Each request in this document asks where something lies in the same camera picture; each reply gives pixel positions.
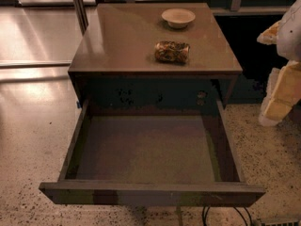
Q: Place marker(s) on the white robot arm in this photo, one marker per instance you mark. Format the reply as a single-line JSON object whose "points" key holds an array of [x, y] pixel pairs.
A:
{"points": [[289, 34]]}

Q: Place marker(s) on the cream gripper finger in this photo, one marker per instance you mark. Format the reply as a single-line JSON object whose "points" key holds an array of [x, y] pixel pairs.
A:
{"points": [[269, 35], [283, 92]]}

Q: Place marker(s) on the orange soda can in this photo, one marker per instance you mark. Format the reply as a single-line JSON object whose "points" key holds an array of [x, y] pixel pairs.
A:
{"points": [[172, 51]]}

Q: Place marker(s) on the white ceramic bowl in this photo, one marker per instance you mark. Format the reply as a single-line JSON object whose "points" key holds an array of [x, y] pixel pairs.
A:
{"points": [[178, 18]]}

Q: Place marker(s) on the grey drawer cabinet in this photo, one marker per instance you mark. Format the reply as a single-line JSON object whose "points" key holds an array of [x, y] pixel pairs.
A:
{"points": [[115, 72]]}

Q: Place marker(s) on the open grey top drawer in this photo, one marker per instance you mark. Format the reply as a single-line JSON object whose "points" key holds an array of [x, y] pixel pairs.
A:
{"points": [[152, 158]]}

